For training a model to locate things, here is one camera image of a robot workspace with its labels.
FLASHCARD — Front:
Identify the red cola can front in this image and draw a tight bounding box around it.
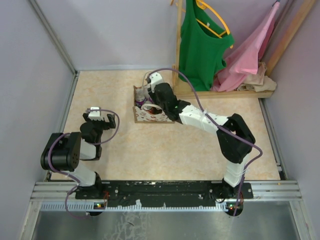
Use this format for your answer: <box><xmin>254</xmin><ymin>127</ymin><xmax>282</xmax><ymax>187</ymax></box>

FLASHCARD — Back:
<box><xmin>141</xmin><ymin>101</ymin><xmax>161</xmax><ymax>114</ymax></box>

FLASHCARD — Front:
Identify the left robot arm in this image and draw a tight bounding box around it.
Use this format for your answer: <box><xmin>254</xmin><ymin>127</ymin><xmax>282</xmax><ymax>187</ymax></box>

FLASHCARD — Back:
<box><xmin>40</xmin><ymin>107</ymin><xmax>120</xmax><ymax>199</ymax></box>

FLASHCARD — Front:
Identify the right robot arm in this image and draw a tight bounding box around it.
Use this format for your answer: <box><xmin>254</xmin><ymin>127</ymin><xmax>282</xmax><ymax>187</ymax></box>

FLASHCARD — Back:
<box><xmin>146</xmin><ymin>82</ymin><xmax>256</xmax><ymax>198</ymax></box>

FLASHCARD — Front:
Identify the canvas tote bag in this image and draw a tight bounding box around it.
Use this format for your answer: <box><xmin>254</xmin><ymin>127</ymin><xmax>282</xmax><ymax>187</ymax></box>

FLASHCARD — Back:
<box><xmin>132</xmin><ymin>71</ymin><xmax>174</xmax><ymax>124</ymax></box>

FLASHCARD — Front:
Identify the wooden clothes rack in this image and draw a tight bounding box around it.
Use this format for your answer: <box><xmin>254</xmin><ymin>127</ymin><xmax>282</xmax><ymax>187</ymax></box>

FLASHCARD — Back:
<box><xmin>172</xmin><ymin>0</ymin><xmax>320</xmax><ymax>99</ymax></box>

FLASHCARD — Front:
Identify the purple soda can left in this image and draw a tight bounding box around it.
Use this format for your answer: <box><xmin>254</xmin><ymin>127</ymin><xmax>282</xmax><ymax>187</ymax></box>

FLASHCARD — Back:
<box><xmin>134</xmin><ymin>89</ymin><xmax>147</xmax><ymax>108</ymax></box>

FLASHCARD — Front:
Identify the green tank top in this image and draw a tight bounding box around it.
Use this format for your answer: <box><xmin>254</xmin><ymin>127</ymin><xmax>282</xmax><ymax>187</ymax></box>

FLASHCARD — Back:
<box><xmin>179</xmin><ymin>0</ymin><xmax>231</xmax><ymax>92</ymax></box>

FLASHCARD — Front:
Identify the pink shirt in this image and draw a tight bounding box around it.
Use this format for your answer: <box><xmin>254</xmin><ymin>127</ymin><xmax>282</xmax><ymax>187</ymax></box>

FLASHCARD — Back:
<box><xmin>211</xmin><ymin>0</ymin><xmax>280</xmax><ymax>92</ymax></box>

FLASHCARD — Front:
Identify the beige cloth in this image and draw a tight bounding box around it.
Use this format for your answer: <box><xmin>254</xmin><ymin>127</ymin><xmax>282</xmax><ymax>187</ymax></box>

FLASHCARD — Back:
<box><xmin>236</xmin><ymin>62</ymin><xmax>277</xmax><ymax>92</ymax></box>

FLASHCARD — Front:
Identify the yellow clothes hanger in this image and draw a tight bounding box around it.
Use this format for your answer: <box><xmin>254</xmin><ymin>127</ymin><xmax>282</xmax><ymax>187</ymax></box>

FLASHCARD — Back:
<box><xmin>170</xmin><ymin>0</ymin><xmax>234</xmax><ymax>49</ymax></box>

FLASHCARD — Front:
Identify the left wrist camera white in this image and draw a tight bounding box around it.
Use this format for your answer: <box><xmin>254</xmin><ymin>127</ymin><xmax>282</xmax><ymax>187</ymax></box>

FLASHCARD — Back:
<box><xmin>86</xmin><ymin>106</ymin><xmax>103</xmax><ymax>121</ymax></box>

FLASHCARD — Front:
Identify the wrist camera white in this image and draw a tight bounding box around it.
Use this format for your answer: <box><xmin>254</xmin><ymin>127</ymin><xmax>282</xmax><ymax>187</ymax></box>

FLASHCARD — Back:
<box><xmin>147</xmin><ymin>72</ymin><xmax>164</xmax><ymax>93</ymax></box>
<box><xmin>86</xmin><ymin>106</ymin><xmax>103</xmax><ymax>121</ymax></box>

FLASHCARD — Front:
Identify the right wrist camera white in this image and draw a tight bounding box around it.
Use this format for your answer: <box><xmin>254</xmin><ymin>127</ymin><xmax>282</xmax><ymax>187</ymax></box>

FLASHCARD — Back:
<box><xmin>147</xmin><ymin>72</ymin><xmax>164</xmax><ymax>93</ymax></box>

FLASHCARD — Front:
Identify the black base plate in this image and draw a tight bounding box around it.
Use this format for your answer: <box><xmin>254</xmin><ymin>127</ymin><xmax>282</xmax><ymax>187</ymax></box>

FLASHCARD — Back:
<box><xmin>75</xmin><ymin>180</ymin><xmax>239</xmax><ymax>207</ymax></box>

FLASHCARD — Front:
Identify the white cable duct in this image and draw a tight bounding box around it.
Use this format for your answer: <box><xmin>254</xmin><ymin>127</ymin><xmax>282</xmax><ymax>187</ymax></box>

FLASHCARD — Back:
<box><xmin>39</xmin><ymin>201</ymin><xmax>245</xmax><ymax>213</ymax></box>

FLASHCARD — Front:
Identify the aluminium rail frame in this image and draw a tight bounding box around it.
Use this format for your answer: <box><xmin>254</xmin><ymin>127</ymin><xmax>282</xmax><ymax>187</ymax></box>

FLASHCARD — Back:
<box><xmin>31</xmin><ymin>180</ymin><xmax>302</xmax><ymax>201</ymax></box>

